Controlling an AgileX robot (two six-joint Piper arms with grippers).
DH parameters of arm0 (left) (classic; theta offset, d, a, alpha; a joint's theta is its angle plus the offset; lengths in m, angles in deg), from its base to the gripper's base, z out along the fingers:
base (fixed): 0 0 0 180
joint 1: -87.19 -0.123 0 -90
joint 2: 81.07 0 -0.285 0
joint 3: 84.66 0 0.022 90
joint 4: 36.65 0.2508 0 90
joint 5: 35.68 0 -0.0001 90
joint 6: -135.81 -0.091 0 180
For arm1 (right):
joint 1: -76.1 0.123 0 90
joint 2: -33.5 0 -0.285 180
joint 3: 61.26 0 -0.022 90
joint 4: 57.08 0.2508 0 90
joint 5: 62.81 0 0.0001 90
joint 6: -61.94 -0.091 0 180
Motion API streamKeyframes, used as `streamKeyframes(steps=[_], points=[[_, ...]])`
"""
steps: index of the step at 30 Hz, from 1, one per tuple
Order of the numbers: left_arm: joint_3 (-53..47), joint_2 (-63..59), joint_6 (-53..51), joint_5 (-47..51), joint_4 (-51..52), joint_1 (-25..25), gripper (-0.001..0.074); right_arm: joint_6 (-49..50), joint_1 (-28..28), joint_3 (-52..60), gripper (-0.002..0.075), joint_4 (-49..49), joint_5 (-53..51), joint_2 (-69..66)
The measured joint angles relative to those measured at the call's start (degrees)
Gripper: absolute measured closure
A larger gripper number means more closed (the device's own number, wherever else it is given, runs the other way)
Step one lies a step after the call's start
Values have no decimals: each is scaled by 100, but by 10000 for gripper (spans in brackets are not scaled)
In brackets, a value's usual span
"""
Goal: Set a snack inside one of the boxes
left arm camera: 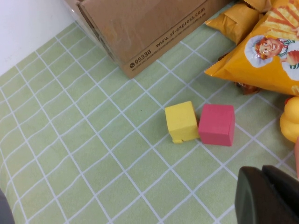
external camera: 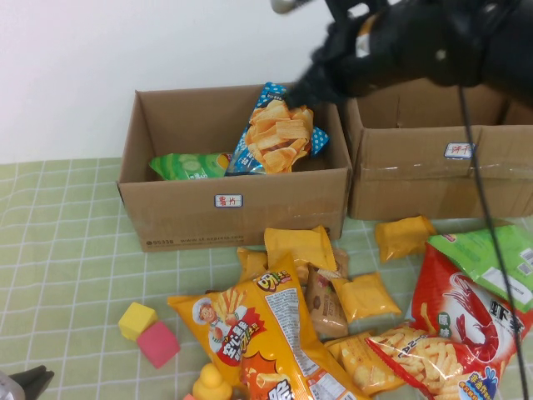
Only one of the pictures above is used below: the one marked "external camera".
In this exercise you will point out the red prawn cracker bag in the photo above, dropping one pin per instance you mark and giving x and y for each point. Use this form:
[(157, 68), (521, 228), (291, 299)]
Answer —
[(458, 316)]

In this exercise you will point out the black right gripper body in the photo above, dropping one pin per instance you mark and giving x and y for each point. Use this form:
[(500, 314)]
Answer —
[(383, 54)]

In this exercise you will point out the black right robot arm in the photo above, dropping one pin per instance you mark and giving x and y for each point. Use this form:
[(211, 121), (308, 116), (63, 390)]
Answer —
[(499, 41)]

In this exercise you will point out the yellow snack packet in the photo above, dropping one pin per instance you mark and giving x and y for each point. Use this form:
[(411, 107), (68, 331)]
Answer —
[(252, 264), (366, 298), (404, 237), (291, 246)]

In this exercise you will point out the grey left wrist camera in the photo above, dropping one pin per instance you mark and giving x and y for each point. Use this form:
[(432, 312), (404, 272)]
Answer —
[(6, 387)]

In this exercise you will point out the yellow foam cube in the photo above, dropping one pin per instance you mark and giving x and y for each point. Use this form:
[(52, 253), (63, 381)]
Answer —
[(137, 321)]

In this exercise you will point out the big orange fries snack bag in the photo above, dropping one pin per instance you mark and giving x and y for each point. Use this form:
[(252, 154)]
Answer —
[(258, 333)]

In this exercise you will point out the cardboard box with printed address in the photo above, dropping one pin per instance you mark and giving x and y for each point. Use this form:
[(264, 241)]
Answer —
[(187, 216)]

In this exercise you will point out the taped cardboard box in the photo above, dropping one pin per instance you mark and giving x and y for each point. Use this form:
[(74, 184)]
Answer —
[(416, 187)]

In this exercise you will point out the blue black shrimp chips bag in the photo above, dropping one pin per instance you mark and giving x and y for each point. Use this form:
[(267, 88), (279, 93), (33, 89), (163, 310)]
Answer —
[(275, 137)]

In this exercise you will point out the brown snack packet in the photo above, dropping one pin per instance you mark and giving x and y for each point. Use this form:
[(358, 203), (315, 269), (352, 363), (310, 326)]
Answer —
[(329, 312), (342, 262)]

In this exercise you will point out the pink foam cube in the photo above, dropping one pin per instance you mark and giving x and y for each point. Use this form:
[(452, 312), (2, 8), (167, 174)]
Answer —
[(158, 343)]

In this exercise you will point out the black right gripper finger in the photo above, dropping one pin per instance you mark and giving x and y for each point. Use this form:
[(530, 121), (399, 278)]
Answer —
[(312, 89)]

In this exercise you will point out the yellow cracker print packet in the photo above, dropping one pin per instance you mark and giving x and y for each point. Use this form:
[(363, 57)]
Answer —
[(358, 366)]

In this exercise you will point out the green snack bag with barcode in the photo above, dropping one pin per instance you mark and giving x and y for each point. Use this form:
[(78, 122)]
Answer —
[(470, 254)]

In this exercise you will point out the green cucumber chips bag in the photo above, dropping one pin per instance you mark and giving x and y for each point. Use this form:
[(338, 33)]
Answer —
[(187, 166)]

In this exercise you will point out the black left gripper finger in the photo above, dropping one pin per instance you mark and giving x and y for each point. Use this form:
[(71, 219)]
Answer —
[(39, 385), (29, 375)]

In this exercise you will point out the green checked tablecloth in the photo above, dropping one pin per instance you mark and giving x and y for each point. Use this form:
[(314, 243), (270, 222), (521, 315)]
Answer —
[(62, 250)]

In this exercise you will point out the yellow toy duck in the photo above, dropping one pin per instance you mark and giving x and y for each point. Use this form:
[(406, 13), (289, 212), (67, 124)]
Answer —
[(210, 383)]

